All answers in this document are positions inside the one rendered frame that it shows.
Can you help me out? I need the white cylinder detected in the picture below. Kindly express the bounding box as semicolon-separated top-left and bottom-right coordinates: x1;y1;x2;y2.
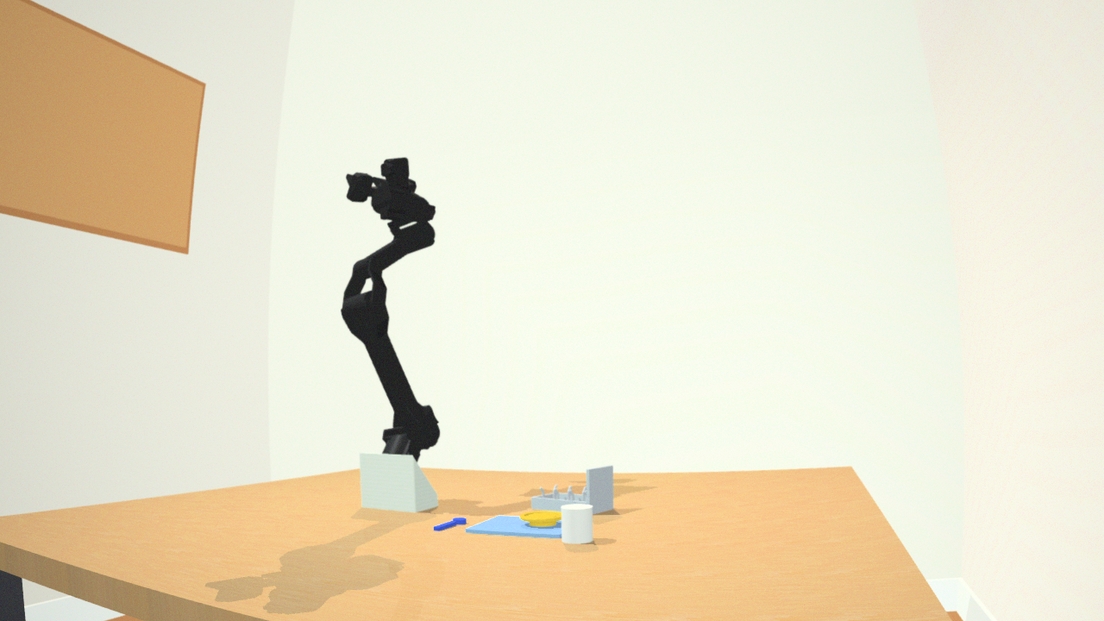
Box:
561;505;593;543

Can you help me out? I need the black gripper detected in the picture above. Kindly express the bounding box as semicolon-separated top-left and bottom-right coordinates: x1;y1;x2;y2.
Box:
346;172;417;203

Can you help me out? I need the yellow plate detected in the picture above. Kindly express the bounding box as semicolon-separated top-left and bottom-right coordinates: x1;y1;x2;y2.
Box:
520;511;561;526

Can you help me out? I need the light blue mat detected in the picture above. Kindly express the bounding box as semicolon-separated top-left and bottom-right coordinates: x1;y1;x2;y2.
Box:
465;515;562;538

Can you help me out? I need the light grey dish rack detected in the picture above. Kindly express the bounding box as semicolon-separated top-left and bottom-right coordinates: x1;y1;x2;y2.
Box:
531;465;614;514

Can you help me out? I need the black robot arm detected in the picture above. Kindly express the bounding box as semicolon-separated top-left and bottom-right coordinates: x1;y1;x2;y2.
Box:
341;157;440;462

